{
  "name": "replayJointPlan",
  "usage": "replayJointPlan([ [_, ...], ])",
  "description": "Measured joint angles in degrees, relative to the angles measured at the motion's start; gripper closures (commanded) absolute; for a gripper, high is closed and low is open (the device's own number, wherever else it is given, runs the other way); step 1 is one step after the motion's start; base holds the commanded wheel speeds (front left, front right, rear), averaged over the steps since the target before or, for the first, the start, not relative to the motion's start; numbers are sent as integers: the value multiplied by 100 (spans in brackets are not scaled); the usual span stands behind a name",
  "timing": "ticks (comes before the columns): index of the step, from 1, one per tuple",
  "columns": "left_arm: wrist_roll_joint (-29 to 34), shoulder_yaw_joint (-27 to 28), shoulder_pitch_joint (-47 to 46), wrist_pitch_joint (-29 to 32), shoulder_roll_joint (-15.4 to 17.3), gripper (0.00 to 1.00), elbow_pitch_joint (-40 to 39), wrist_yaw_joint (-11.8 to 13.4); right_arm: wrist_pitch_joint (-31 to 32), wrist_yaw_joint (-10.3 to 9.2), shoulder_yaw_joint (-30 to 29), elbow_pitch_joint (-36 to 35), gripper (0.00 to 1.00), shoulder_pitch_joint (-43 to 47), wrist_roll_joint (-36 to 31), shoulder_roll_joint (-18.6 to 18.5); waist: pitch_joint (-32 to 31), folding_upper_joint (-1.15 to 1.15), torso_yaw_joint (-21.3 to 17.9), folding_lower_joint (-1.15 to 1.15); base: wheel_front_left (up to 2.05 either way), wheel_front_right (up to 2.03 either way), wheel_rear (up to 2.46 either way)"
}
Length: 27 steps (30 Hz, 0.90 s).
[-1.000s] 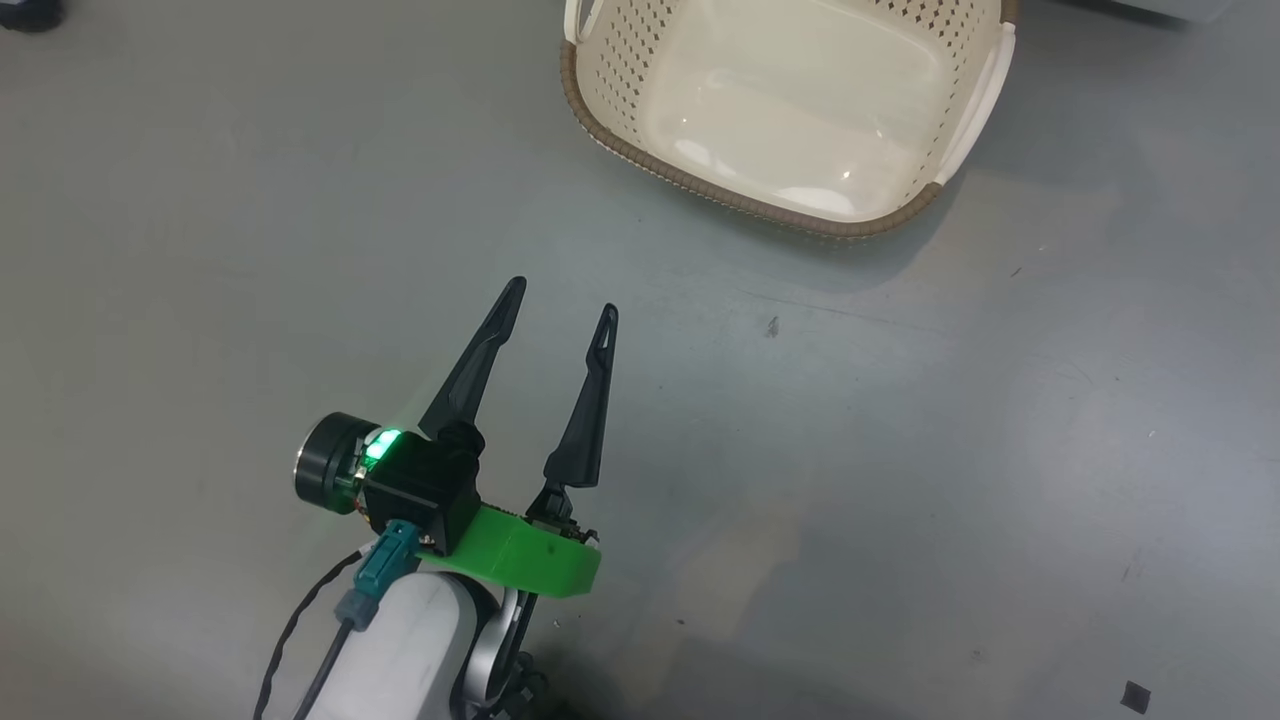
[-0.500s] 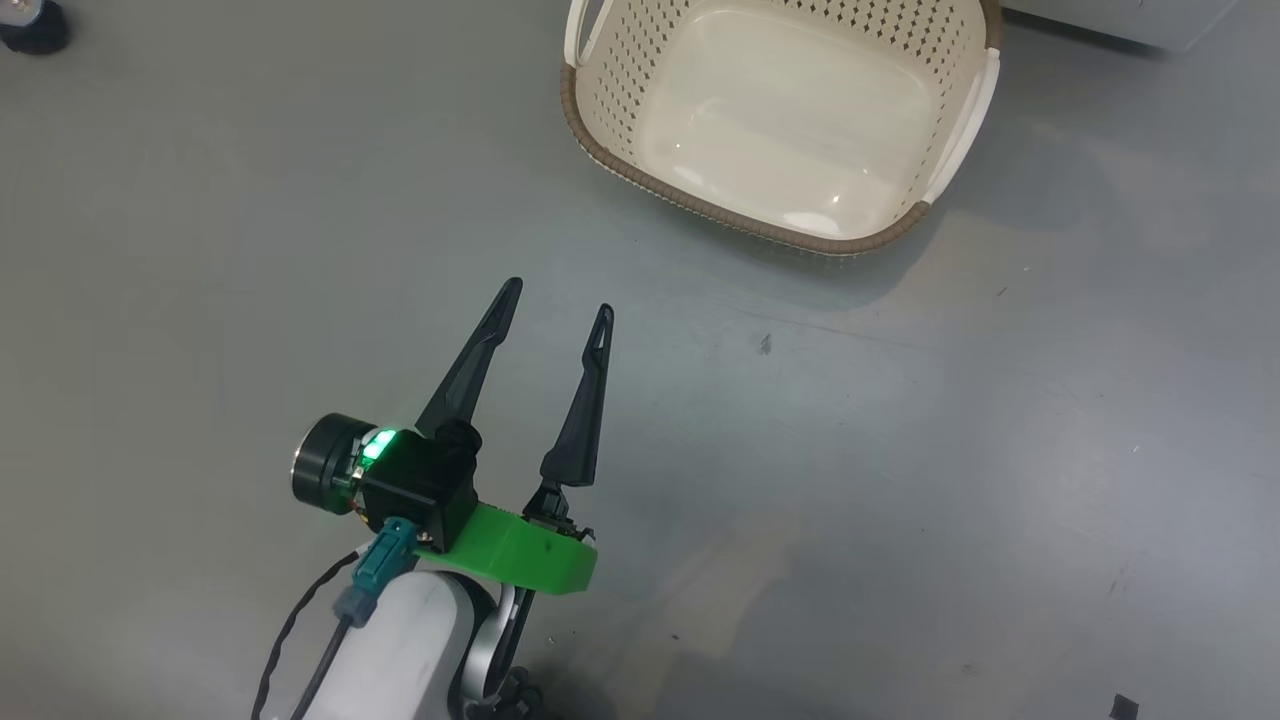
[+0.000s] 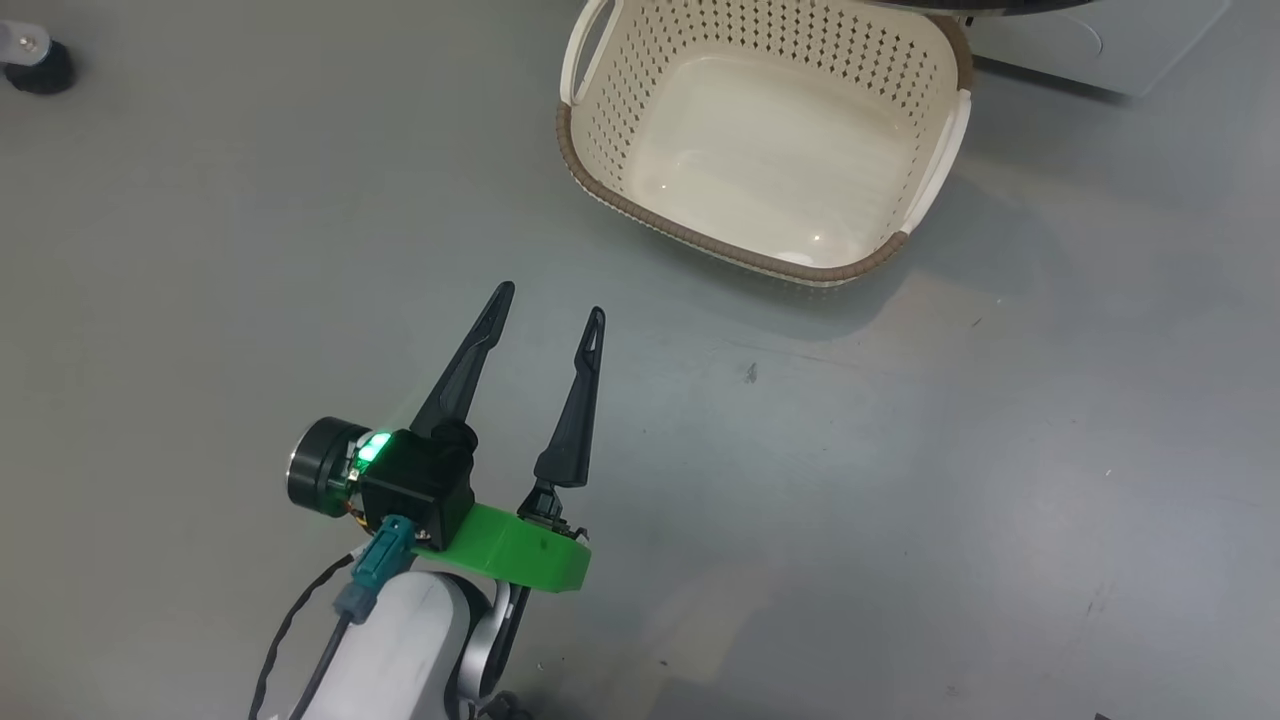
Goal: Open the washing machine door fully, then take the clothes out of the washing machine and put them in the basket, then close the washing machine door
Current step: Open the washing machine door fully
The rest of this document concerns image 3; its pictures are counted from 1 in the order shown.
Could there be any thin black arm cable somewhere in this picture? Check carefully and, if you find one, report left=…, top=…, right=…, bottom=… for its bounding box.
left=248, top=555, right=361, bottom=720

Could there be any cream perforated laundry basket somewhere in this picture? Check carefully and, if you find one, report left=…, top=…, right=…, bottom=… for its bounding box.
left=556, top=0, right=973, bottom=289

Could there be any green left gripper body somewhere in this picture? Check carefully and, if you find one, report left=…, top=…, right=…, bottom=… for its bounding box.
left=412, top=503, right=593, bottom=594

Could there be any cable with teal connector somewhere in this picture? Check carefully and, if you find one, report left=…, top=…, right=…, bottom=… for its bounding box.
left=298, top=515, right=417, bottom=720

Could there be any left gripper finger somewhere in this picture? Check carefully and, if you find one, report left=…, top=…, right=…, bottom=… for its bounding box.
left=410, top=281, right=516, bottom=439
left=517, top=306, right=607, bottom=536

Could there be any white washing machine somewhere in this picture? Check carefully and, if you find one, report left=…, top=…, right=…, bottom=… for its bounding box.
left=955, top=0, right=1233, bottom=98

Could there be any black caster wheel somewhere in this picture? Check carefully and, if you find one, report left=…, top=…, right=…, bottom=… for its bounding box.
left=0, top=20, right=77, bottom=97

